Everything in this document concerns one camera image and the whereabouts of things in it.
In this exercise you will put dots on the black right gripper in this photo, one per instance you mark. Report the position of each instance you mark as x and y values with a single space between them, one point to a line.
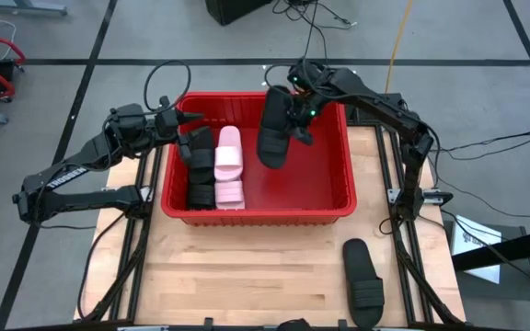
306 112

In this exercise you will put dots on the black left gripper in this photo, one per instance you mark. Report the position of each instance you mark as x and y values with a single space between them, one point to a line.
167 123

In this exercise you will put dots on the black foam slide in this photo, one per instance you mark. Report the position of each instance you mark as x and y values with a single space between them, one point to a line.
200 197
273 142
202 158
361 276

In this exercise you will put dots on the white foam slipper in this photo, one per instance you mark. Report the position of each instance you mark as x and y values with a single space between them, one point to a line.
228 156
229 193

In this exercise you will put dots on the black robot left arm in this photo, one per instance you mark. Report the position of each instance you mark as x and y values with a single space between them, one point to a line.
62 177

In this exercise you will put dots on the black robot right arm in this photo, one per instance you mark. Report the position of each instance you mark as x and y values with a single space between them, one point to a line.
375 101

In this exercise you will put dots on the red plastic bin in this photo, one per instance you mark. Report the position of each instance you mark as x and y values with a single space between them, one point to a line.
311 184

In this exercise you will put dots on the black box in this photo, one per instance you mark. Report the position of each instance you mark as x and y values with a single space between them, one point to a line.
233 9

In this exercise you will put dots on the black table clamp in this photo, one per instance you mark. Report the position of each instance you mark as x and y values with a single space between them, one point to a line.
208 323
342 324

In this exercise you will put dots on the white paper sheet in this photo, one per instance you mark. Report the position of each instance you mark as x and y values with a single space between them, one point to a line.
476 230

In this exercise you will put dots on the black stand beam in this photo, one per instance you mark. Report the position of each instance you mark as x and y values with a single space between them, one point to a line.
522 246

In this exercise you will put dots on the grey floor plate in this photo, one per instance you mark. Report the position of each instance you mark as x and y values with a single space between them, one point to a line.
518 285

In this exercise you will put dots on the silver mounting bracket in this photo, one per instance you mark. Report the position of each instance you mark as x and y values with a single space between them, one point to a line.
435 197

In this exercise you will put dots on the black table-level camera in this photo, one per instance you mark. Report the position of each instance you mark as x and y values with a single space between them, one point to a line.
295 325

